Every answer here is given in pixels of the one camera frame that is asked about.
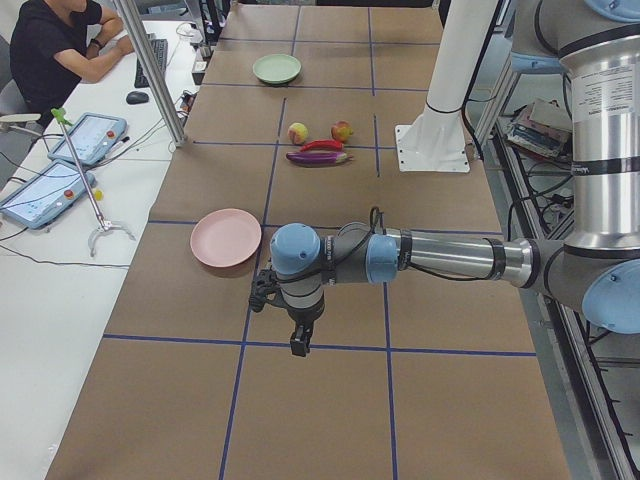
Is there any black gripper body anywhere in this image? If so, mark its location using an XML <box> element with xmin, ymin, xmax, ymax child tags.
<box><xmin>289</xmin><ymin>302</ymin><xmax>320</xmax><ymax>345</ymax></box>

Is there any purple eggplant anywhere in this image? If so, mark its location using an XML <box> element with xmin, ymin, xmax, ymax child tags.
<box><xmin>286</xmin><ymin>151</ymin><xmax>353</xmax><ymax>167</ymax></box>

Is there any red chili pepper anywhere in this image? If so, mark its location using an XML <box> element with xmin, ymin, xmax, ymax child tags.
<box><xmin>299</xmin><ymin>139</ymin><xmax>344</xmax><ymax>152</ymax></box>

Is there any red-yellow apple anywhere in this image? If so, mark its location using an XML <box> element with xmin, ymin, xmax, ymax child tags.
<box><xmin>331</xmin><ymin>120</ymin><xmax>354</xmax><ymax>143</ymax></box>

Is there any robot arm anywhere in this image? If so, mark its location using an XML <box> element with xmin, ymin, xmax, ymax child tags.
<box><xmin>252</xmin><ymin>1</ymin><xmax>639</xmax><ymax>356</ymax></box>

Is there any pink plate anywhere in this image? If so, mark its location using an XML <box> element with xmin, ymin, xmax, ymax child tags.
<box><xmin>190</xmin><ymin>208</ymin><xmax>262</xmax><ymax>268</ymax></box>

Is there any green plate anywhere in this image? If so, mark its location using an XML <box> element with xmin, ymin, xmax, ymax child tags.
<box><xmin>252</xmin><ymin>54</ymin><xmax>302</xmax><ymax>85</ymax></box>

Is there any black computer mouse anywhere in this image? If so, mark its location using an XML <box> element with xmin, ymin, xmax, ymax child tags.
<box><xmin>125</xmin><ymin>91</ymin><xmax>149</xmax><ymax>105</ymax></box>

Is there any upper teach pendant tablet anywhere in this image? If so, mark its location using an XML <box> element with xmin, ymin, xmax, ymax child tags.
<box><xmin>66</xmin><ymin>112</ymin><xmax>128</xmax><ymax>166</ymax></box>

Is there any teach pendant tablet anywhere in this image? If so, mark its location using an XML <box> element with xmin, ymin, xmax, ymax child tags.
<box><xmin>66</xmin><ymin>112</ymin><xmax>128</xmax><ymax>166</ymax></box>
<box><xmin>1</xmin><ymin>160</ymin><xmax>86</xmax><ymax>229</ymax></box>

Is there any lower teach pendant tablet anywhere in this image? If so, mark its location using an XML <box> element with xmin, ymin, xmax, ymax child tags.
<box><xmin>1</xmin><ymin>160</ymin><xmax>86</xmax><ymax>229</ymax></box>

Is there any black keyboard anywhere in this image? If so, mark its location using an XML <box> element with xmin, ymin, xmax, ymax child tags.
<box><xmin>133</xmin><ymin>38</ymin><xmax>169</xmax><ymax>89</ymax></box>

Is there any stack of books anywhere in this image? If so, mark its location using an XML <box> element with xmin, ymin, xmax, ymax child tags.
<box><xmin>506</xmin><ymin>99</ymin><xmax>572</xmax><ymax>157</ymax></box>

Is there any reacher grabber tool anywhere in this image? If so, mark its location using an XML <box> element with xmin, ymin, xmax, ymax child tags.
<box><xmin>51</xmin><ymin>108</ymin><xmax>136</xmax><ymax>257</ymax></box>

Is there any seated person black shirt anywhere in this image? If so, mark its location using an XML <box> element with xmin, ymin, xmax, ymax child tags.
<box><xmin>10</xmin><ymin>0</ymin><xmax>134</xmax><ymax>127</ymax></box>

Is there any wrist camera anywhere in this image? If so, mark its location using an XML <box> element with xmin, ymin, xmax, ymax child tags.
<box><xmin>248</xmin><ymin>269</ymin><xmax>283</xmax><ymax>313</ymax></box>

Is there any white camera stand column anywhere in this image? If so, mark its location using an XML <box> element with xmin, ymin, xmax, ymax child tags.
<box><xmin>395</xmin><ymin>0</ymin><xmax>499</xmax><ymax>173</ymax></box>

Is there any aluminium frame post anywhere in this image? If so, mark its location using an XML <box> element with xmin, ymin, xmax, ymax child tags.
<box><xmin>114</xmin><ymin>0</ymin><xmax>186</xmax><ymax>148</ymax></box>

